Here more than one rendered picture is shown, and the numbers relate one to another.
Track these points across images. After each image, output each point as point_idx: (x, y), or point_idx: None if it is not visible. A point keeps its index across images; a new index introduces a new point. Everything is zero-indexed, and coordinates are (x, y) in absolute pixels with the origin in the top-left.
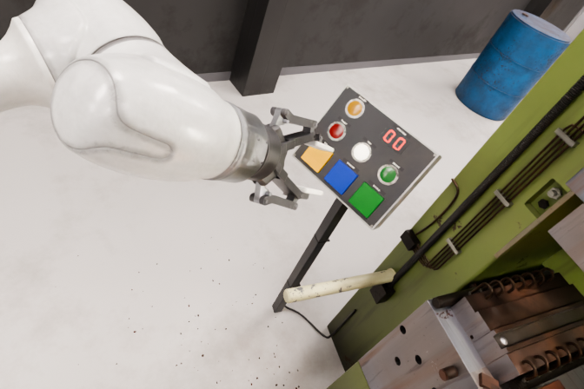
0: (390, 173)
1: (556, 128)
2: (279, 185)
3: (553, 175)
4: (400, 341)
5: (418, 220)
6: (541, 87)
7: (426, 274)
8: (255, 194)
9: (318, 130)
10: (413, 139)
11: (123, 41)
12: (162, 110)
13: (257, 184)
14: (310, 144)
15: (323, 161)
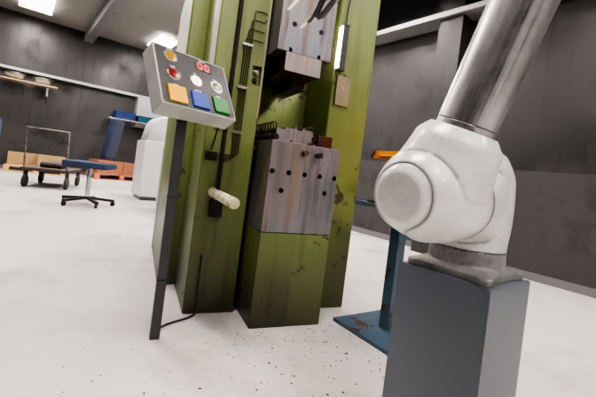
0: (216, 85)
1: (240, 43)
2: (322, 3)
3: (252, 64)
4: (275, 178)
5: (205, 142)
6: (223, 28)
7: (231, 166)
8: None
9: (163, 77)
10: (208, 64)
11: None
12: None
13: None
14: None
15: (185, 95)
